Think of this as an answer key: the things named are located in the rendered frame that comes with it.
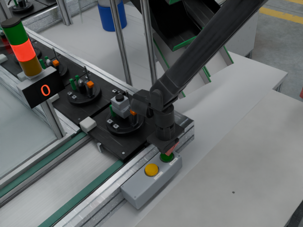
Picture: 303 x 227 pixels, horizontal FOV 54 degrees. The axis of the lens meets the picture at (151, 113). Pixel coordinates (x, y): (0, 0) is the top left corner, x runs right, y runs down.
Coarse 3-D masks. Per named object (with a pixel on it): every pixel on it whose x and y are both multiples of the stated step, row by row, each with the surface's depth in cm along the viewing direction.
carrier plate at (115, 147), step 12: (132, 96) 119; (108, 108) 115; (96, 120) 111; (96, 132) 106; (108, 132) 106; (144, 132) 104; (108, 144) 102; (120, 144) 101; (132, 144) 100; (120, 156) 97
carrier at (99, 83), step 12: (72, 84) 120; (84, 84) 119; (96, 84) 124; (108, 84) 126; (60, 96) 124; (72, 96) 117; (84, 96) 119; (96, 96) 118; (108, 96) 120; (60, 108) 118; (72, 108) 117; (84, 108) 117; (96, 108) 116; (72, 120) 112
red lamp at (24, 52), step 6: (30, 42) 80; (12, 48) 79; (18, 48) 78; (24, 48) 79; (30, 48) 80; (18, 54) 79; (24, 54) 80; (30, 54) 81; (18, 60) 81; (24, 60) 81
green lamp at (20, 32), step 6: (18, 24) 75; (6, 30) 75; (12, 30) 75; (18, 30) 76; (24, 30) 78; (6, 36) 77; (12, 36) 76; (18, 36) 76; (24, 36) 78; (12, 42) 77; (18, 42) 77; (24, 42) 78
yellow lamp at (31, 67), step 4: (36, 56) 83; (28, 60) 81; (32, 60) 82; (36, 60) 83; (20, 64) 82; (24, 64) 82; (28, 64) 82; (32, 64) 82; (36, 64) 83; (40, 64) 86; (24, 68) 83; (28, 68) 83; (32, 68) 83; (36, 68) 84; (40, 68) 85; (24, 72) 84; (28, 72) 83; (32, 72) 84; (36, 72) 84
